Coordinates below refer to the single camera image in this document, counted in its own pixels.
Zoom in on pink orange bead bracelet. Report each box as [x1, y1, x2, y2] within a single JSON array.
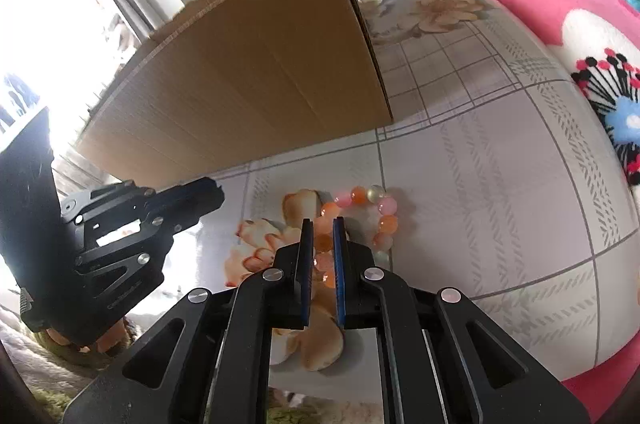
[[312, 185, 401, 290]]

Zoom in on brown cardboard box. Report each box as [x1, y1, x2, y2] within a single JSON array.
[[75, 0, 395, 195]]

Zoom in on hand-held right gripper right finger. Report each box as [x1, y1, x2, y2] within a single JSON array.
[[332, 217, 591, 424]]

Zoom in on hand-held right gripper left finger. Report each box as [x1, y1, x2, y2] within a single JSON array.
[[62, 218, 316, 424]]

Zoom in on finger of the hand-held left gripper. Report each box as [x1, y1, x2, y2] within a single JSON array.
[[75, 200, 224, 320], [61, 177, 223, 225]]

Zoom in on hanging dark clothes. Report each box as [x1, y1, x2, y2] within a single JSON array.
[[0, 74, 41, 130]]

